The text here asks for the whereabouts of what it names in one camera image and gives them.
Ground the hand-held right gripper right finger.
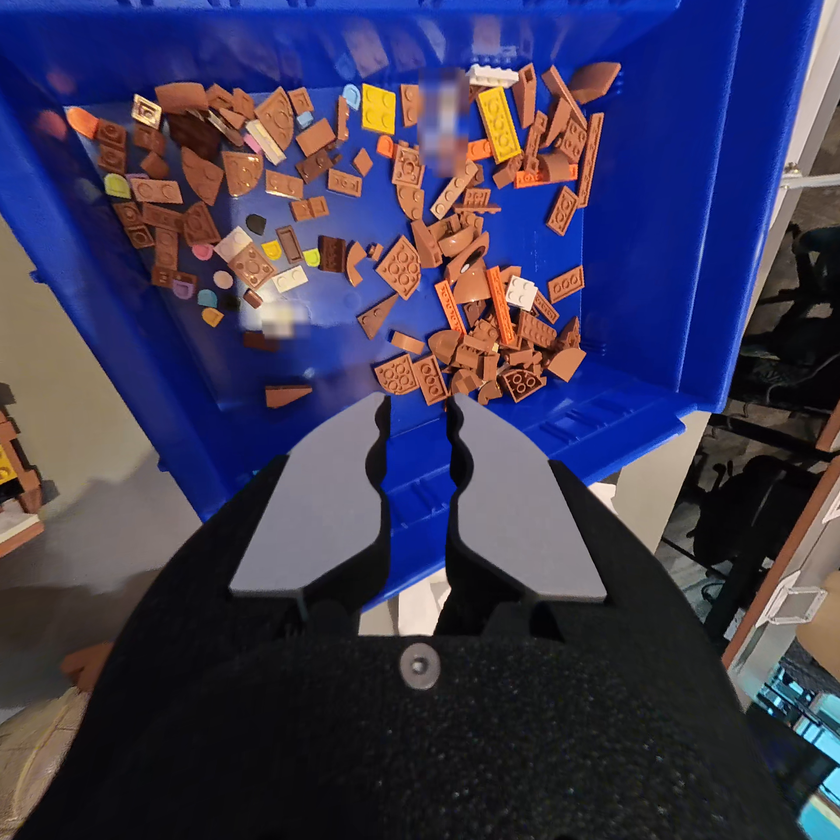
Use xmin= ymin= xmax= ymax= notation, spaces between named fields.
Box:
xmin=446 ymin=394 xmax=608 ymax=621

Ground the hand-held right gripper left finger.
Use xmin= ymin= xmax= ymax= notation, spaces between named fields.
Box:
xmin=228 ymin=392 xmax=392 ymax=621

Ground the pile of lego pieces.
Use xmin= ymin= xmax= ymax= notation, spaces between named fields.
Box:
xmin=66 ymin=61 xmax=623 ymax=409

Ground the blue plastic bin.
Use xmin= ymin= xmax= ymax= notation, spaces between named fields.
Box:
xmin=0 ymin=0 xmax=824 ymax=614

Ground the partly built colourful lego model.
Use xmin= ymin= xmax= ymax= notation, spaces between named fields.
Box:
xmin=0 ymin=384 xmax=46 ymax=559

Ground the white paper sheet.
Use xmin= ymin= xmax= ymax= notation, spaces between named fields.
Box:
xmin=395 ymin=482 xmax=621 ymax=636

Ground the black office chair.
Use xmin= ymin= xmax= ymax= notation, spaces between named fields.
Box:
xmin=663 ymin=453 xmax=808 ymax=644

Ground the clear acrylic sign holder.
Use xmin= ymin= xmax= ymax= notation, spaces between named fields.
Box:
xmin=763 ymin=571 xmax=829 ymax=623

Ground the wood edged desk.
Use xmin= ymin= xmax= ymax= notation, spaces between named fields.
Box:
xmin=722 ymin=407 xmax=840 ymax=670

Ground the clear acrylic stand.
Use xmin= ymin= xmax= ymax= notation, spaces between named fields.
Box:
xmin=780 ymin=164 xmax=840 ymax=193

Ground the white base board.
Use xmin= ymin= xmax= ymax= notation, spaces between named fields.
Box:
xmin=755 ymin=0 xmax=840 ymax=290

